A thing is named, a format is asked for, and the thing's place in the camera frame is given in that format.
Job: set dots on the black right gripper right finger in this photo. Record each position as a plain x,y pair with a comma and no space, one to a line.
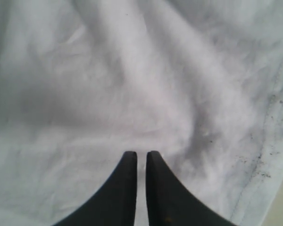
169,203

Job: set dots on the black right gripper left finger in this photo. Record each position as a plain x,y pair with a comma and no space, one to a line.
114,204

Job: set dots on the white t-shirt with red logo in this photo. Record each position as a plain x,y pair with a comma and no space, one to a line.
82,81

